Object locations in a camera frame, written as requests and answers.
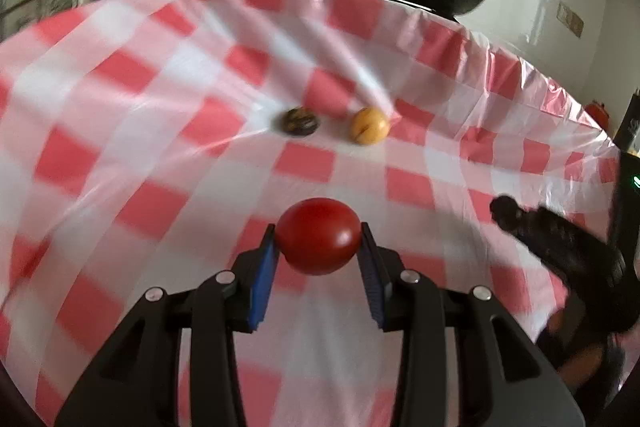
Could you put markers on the red white checkered tablecloth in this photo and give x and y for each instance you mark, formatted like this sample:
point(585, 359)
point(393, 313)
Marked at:
point(141, 145)

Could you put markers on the small red cherry tomato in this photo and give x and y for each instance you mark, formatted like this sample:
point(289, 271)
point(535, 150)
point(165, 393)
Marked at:
point(318, 236)

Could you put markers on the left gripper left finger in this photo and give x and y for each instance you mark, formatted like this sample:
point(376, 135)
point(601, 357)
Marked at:
point(133, 379)

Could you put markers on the person right hand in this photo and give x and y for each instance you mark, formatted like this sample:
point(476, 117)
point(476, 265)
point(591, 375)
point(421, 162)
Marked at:
point(580, 365)

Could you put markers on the small yellow fruit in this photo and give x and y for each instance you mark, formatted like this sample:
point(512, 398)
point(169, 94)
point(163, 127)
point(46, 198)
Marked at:
point(369, 126)

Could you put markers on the dark brown dried mangosteen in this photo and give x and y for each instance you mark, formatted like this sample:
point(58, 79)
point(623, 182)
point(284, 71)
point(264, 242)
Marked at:
point(299, 121)

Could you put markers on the wall power socket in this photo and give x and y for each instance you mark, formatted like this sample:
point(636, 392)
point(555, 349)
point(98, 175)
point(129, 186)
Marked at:
point(571, 20)

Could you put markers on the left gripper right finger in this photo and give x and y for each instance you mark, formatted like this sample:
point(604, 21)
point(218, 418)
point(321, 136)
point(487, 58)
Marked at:
point(503, 379)

